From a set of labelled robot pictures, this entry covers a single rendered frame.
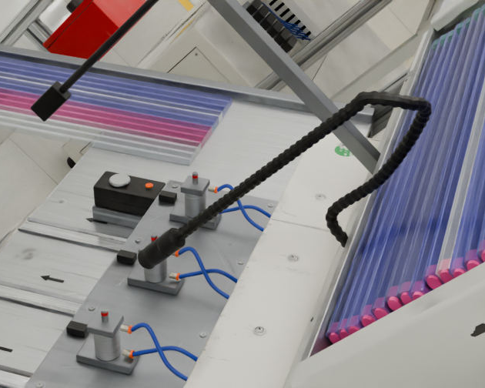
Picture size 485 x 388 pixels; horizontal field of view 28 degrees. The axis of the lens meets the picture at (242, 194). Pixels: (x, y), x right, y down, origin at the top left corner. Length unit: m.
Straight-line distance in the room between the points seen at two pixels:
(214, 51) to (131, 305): 1.39
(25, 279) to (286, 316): 0.31
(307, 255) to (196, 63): 1.38
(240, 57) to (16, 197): 0.67
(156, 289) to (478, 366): 0.41
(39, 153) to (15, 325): 1.64
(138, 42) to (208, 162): 1.95
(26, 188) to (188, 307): 1.64
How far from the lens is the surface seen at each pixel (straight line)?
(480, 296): 0.56
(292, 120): 1.31
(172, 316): 0.90
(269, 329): 0.86
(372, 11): 2.06
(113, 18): 1.78
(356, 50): 2.74
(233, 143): 1.26
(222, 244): 0.98
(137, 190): 1.09
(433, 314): 0.57
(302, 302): 0.89
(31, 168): 2.57
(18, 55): 1.48
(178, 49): 2.28
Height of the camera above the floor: 1.80
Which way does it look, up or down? 36 degrees down
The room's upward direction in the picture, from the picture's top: 54 degrees clockwise
